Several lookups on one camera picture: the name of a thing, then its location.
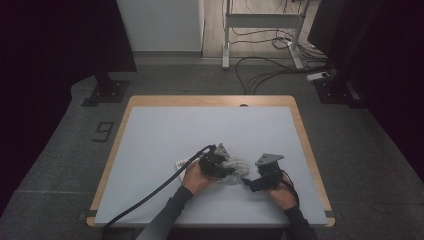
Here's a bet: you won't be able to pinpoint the grey striped fluffy cloth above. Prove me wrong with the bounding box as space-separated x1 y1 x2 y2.
215 155 251 185

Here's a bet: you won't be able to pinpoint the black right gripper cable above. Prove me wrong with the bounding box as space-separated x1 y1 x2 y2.
280 169 301 208

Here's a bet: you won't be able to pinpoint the person's left hand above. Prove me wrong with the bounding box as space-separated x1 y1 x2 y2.
181 160 218 195

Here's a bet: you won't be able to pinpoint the tangled black floor cables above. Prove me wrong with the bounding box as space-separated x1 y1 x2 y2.
229 28 329 63

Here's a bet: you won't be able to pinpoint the white power strip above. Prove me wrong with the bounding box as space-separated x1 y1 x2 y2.
306 71 331 82

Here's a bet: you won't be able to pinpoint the white metal desk frame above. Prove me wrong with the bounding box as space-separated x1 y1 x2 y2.
221 0 312 70

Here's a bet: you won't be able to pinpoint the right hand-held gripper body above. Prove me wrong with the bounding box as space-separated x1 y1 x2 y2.
255 153 285 190

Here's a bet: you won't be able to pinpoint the black stand base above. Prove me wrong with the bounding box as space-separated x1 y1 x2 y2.
313 77 368 109
81 71 131 108

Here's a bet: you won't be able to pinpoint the person's right hand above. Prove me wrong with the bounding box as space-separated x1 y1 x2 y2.
266 181 299 211

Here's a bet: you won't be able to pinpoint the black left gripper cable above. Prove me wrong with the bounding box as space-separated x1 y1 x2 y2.
102 144 217 232

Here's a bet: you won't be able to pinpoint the wooden table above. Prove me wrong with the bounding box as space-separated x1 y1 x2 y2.
85 94 336 229

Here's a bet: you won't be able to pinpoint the long looping black floor cable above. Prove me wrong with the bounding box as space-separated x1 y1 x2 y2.
234 56 334 96

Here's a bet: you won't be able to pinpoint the dark curtain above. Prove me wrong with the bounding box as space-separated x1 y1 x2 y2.
0 0 138 216
308 0 424 183

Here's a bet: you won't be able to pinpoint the black floor marker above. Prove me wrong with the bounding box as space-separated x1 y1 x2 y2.
92 121 115 143

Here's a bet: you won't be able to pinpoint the light grey table mat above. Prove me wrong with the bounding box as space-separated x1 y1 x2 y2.
94 105 329 226

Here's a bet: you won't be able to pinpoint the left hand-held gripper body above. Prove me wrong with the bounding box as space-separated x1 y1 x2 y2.
199 143 235 178

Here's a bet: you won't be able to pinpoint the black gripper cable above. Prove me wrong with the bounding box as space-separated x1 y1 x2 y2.
280 169 301 208
102 144 217 232

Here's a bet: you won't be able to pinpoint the white caterpillar picture book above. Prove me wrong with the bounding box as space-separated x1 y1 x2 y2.
175 158 194 183

